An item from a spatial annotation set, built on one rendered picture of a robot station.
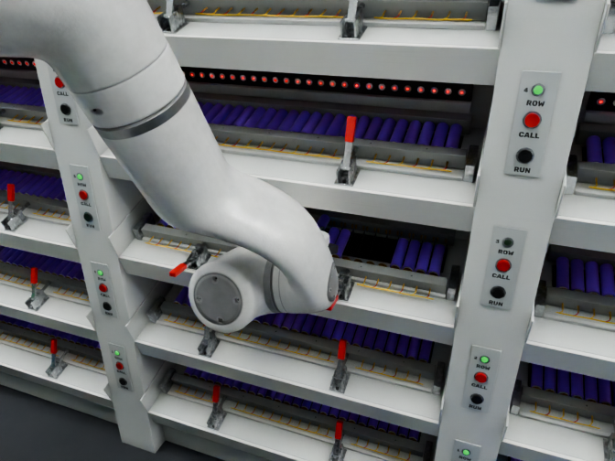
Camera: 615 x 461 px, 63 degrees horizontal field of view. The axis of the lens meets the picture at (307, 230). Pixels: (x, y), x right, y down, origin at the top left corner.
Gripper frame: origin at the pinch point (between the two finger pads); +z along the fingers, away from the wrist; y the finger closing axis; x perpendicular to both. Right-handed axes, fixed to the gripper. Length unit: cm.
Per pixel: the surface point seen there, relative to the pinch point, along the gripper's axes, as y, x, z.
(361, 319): -10.8, 11.0, -4.3
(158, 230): 29.5, 3.2, -1.1
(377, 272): -12.1, 3.5, -1.9
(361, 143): -7.9, -16.6, -4.1
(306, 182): -1.6, -10.6, -9.5
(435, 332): -22.3, 10.3, -4.8
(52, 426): 64, 59, 4
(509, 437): -35.7, 27.0, -0.9
